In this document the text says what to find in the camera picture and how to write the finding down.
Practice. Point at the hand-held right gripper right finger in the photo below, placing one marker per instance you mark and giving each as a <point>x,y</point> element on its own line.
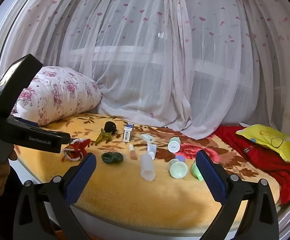
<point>211,177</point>

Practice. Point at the pale green jar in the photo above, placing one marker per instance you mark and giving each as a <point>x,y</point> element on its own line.
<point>177,169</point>

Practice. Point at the floral white pillow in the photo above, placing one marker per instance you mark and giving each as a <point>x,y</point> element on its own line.
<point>60,92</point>

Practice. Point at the small yellow pillow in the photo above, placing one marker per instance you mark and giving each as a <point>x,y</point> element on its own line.
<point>282,142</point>

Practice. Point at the white round jar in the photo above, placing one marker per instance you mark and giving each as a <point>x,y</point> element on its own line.
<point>174,145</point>

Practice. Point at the red plush toy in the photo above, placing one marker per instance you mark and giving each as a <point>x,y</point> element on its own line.
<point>76,150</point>

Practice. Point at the peach cosmetic tube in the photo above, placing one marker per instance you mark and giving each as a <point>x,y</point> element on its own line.
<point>133,152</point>

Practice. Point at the dark green shoe-shaped toy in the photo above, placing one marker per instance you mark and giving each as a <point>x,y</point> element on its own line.
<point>112,158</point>

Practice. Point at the white scraps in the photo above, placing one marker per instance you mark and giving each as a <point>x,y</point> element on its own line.
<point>151,151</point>

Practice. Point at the yellow floral blanket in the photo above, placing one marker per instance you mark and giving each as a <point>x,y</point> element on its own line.
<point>125,192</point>

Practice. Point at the person's left hand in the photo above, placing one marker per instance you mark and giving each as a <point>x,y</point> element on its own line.
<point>0,182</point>

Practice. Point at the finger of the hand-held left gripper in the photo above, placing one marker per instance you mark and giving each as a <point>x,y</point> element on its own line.
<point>62,136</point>

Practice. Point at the small white carton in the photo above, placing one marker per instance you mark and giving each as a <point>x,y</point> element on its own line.
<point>128,132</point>

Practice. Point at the black round object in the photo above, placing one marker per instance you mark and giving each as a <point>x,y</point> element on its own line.
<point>110,127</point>

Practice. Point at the translucent plastic bottle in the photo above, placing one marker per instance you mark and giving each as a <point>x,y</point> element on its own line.
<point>147,167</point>

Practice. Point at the red fleece blanket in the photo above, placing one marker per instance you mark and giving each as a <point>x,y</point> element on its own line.
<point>265,160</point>

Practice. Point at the yellow-green toy figure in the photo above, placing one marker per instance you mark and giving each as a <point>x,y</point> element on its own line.
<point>103,137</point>

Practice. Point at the small blue cap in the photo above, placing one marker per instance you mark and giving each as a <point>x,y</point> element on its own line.
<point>180,158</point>

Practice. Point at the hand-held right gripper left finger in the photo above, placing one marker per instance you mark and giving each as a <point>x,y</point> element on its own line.
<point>81,177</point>

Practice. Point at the sheer pink-spotted curtain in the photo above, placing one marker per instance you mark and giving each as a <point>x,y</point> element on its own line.
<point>160,55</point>

